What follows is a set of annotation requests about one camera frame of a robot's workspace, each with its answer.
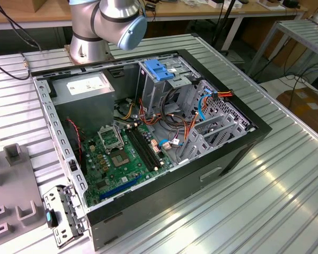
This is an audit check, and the orange red power wire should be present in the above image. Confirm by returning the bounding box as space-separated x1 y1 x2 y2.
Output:
213 89 234 99

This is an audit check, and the metal disk bay cage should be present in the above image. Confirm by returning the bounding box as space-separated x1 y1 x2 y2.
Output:
179 79 256 165

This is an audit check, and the black RAM slot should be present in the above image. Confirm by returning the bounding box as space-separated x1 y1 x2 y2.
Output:
125 128 154 171
128 127 157 170
131 126 160 168
134 125 164 167

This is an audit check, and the metal optical drive cage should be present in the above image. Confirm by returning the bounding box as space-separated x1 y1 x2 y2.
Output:
136 56 202 120

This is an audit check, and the CPU socket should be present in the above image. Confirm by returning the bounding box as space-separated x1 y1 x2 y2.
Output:
110 151 133 168

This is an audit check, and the metal socket cover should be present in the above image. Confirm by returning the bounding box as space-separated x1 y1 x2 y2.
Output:
97 126 122 153

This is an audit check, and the blue drive bay latch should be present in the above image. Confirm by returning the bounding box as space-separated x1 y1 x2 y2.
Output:
145 60 175 82

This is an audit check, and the green motherboard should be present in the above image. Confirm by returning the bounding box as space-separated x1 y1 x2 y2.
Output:
82 123 175 207

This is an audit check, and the black open PC case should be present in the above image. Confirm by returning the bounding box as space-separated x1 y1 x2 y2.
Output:
31 49 273 251

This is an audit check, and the blue expansion slot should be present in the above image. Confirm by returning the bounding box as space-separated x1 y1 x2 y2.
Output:
99 174 143 201

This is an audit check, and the grey power supply unit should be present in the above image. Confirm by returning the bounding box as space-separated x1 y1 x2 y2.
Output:
50 71 116 135

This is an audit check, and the black latch with blue mark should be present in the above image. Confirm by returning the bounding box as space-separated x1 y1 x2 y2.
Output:
45 208 59 229

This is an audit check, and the brown cardboard box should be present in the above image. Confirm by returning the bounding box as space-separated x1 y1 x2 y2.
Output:
277 87 318 138

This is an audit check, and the wooden desk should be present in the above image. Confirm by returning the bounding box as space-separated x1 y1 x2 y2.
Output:
0 0 308 30

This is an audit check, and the grey parts rack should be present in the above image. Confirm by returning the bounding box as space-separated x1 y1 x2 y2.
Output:
0 142 45 243

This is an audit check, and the short blue data wire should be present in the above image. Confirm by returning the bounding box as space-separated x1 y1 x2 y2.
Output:
158 139 181 151

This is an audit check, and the thick black cable loop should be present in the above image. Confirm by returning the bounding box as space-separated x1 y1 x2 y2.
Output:
160 88 181 124

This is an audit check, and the red orange wire bundle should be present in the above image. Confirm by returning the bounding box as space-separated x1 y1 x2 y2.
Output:
138 98 163 125

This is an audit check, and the yellow black wire bundle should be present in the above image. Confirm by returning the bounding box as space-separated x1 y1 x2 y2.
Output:
120 98 136 120

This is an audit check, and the long blue data wire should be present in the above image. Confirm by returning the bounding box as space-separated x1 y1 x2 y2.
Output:
197 88 215 121

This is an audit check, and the red black fan wire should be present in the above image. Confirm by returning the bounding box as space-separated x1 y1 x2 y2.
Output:
65 118 83 162

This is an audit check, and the metal hinged slot bracket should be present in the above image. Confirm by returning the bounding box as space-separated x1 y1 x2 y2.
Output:
43 184 90 249

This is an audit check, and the black cable with silver plug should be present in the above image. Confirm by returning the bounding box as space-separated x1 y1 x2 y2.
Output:
0 0 42 80

